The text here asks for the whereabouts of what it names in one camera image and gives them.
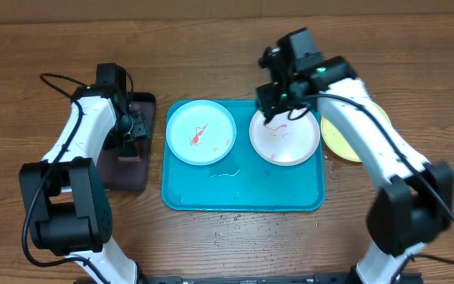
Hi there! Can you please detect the green and pink sponge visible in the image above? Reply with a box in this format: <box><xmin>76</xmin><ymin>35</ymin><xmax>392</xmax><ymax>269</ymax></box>
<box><xmin>118</xmin><ymin>139</ymin><xmax>140</xmax><ymax>162</ymax></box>

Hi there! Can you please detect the white plate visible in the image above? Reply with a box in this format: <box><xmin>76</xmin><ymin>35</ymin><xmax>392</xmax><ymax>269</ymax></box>
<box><xmin>249</xmin><ymin>109</ymin><xmax>321</xmax><ymax>166</ymax></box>

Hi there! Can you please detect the light blue plate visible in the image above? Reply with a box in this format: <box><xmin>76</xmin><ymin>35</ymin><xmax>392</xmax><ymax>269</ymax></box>
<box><xmin>166</xmin><ymin>100</ymin><xmax>236</xmax><ymax>166</ymax></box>

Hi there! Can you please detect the yellow-green plate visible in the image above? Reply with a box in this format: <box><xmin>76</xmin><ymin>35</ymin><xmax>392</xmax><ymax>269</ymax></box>
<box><xmin>320</xmin><ymin>103</ymin><xmax>391</xmax><ymax>163</ymax></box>

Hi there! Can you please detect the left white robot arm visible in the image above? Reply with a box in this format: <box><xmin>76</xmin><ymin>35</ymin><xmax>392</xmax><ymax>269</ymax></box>
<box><xmin>19</xmin><ymin>83</ymin><xmax>148</xmax><ymax>283</ymax></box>

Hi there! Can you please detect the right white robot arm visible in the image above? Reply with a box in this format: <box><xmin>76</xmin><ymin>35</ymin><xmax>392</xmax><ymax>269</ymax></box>
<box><xmin>256</xmin><ymin>46</ymin><xmax>454</xmax><ymax>283</ymax></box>

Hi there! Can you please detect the black tray with water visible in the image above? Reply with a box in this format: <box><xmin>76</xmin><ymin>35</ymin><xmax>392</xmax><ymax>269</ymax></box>
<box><xmin>96</xmin><ymin>94</ymin><xmax>156</xmax><ymax>192</ymax></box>

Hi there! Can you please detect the teal plastic serving tray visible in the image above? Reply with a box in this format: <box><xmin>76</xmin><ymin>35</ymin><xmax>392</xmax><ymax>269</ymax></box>
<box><xmin>162</xmin><ymin>99</ymin><xmax>326</xmax><ymax>211</ymax></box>

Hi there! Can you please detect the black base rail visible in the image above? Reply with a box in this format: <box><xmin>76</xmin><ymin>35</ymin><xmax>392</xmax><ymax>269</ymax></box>
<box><xmin>148</xmin><ymin>272</ymin><xmax>362</xmax><ymax>284</ymax></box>

